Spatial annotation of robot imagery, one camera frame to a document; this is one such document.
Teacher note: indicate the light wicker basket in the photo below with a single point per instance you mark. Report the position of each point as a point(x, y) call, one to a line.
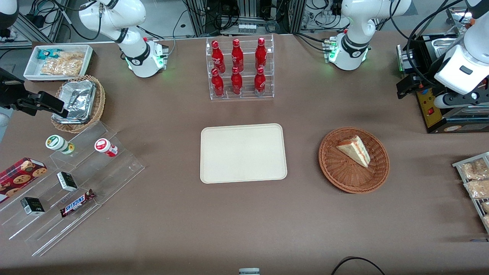
point(99, 103)

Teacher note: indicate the white power strip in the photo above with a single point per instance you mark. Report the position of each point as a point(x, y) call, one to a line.
point(246, 28)

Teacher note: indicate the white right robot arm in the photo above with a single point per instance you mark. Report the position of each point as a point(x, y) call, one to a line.
point(133, 46)

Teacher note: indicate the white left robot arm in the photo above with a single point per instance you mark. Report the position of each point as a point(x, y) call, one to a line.
point(353, 42)

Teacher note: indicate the clear bag of pastry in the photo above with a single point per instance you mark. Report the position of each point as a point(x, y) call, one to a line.
point(473, 170)
point(477, 189)

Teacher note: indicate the red cookie box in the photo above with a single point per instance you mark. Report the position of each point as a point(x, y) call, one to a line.
point(19, 177)

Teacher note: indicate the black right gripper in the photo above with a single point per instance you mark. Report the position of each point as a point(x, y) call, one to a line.
point(8, 93)

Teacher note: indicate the red lidded white cup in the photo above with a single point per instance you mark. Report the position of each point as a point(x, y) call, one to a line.
point(105, 147)

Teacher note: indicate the clear bag of crackers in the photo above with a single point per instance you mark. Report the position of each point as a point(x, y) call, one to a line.
point(65, 65)

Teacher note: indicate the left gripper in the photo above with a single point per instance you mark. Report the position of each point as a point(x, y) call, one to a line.
point(427, 79)

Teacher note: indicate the white rectangular snack bin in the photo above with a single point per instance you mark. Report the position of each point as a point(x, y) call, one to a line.
point(32, 70)

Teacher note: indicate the clear acrylic stepped shelf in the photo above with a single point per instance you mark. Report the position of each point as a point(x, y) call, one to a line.
point(110, 172)

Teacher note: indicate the Snickers chocolate bar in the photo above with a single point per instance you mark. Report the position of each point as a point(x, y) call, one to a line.
point(76, 203)

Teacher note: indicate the red cola bottle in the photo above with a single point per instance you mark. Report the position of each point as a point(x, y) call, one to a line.
point(261, 53)
point(237, 55)
point(236, 83)
point(259, 83)
point(218, 57)
point(217, 84)

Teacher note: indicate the teal snack packet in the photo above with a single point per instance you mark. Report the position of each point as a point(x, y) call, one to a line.
point(47, 53)

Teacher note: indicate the triangular sandwich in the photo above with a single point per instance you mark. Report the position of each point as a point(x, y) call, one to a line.
point(355, 151)

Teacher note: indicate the grey cylindrical object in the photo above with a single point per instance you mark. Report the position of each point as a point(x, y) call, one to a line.
point(249, 271)

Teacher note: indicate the small dark green box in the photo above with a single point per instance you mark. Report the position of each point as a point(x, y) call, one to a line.
point(67, 181)
point(32, 206)

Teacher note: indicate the green lidded white cup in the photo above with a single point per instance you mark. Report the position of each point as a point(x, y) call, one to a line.
point(58, 144)

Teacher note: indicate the tray of packaged snacks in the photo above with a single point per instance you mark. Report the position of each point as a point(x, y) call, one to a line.
point(475, 202)

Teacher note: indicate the cream plastic tray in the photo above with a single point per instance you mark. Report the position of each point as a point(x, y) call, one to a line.
point(243, 152)

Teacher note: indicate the clear acrylic bottle rack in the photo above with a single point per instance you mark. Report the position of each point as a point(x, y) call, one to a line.
point(248, 93)

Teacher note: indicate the brown wicker basket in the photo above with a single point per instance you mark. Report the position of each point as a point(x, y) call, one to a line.
point(344, 177)

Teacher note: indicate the black food warmer cabinet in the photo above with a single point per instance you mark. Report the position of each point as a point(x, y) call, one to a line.
point(431, 110)

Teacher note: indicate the silver foil container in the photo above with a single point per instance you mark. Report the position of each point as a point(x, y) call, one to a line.
point(78, 99)

